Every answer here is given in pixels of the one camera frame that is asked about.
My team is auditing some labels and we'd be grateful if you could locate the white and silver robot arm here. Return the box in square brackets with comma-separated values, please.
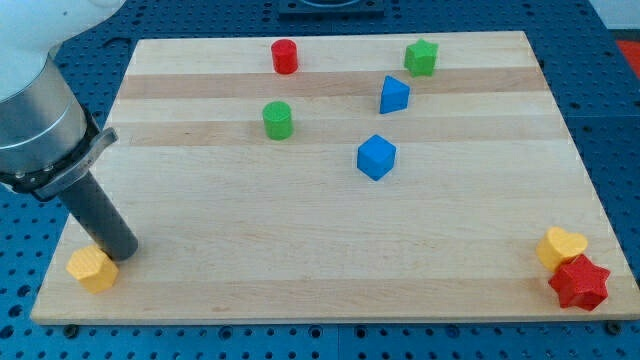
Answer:
[1, 0, 124, 201]

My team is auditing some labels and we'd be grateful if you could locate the blue cube block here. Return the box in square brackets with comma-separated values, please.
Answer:
[356, 135, 397, 181]

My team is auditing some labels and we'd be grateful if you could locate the green cylinder block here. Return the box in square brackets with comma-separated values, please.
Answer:
[262, 101, 294, 140]

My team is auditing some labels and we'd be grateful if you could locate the light wooden board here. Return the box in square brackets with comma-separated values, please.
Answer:
[31, 31, 639, 325]

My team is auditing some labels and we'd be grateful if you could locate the blue triangle block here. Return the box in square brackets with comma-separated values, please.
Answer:
[379, 75, 411, 114]

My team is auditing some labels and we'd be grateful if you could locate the red cylinder block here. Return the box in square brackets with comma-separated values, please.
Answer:
[271, 39, 298, 75]

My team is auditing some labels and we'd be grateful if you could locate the green star block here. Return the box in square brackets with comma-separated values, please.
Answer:
[404, 39, 439, 77]

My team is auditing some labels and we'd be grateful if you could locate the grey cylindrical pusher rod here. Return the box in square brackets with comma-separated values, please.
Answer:
[58, 172, 139, 261]

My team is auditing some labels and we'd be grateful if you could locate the yellow hexagon block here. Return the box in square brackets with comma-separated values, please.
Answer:
[66, 245, 119, 294]

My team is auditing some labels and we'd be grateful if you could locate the yellow heart block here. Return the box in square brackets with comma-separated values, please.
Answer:
[535, 226, 588, 272]

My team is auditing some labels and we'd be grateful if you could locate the red star block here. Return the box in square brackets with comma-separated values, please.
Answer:
[548, 255, 611, 311]

